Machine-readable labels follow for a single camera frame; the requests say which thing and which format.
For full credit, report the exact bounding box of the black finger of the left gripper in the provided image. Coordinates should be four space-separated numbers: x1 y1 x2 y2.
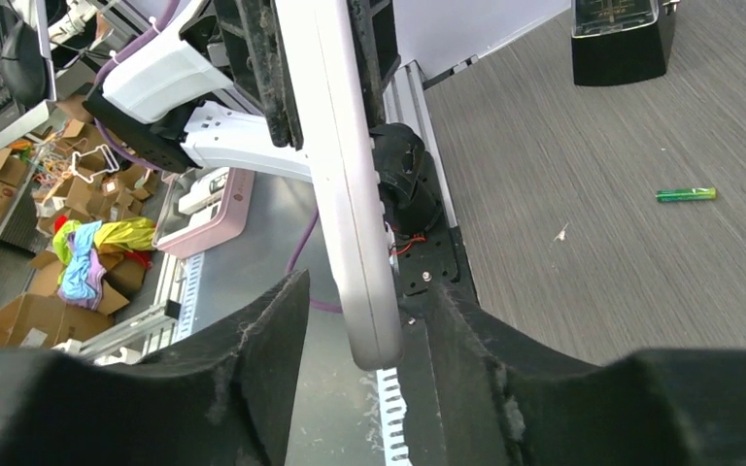
214 0 303 150

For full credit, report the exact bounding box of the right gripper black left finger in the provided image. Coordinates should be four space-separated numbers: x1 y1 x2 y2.
0 271 310 465

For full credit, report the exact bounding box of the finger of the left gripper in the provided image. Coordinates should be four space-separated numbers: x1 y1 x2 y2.
347 0 400 110

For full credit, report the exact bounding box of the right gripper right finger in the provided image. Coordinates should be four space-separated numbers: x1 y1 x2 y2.
427 286 746 465

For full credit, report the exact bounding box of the white grey remote control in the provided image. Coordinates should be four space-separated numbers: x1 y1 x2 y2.
276 1 403 371

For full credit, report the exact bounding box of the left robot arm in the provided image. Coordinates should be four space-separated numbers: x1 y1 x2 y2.
85 1 445 238

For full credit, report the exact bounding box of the pink tray with items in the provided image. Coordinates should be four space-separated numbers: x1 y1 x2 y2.
153 167 255 259

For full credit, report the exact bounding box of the colourful cloth pile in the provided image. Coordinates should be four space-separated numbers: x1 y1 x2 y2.
51 216 155 316

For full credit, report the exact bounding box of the cardboard boxes pile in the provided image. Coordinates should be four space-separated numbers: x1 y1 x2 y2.
0 96 175 351

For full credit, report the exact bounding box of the transparent black metronome cover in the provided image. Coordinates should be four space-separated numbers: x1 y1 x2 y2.
571 0 678 87

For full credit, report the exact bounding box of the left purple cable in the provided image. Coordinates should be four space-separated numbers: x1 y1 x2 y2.
92 0 345 316

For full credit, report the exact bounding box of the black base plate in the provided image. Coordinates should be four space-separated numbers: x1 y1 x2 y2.
397 227 491 465

